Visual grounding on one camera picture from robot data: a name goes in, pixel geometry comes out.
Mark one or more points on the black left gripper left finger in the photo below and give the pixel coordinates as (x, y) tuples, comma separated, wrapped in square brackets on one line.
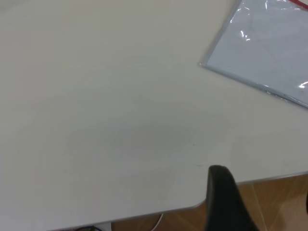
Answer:
[(223, 202)]

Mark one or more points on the white paper sheets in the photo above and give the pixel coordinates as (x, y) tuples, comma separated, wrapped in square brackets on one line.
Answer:
[(272, 48)]

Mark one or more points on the clear plastic bag red zipper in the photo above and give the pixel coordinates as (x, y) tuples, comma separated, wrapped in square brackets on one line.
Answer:
[(264, 48)]

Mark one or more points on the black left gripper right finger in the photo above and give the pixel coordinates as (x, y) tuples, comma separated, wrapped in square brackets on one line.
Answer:
[(307, 203)]

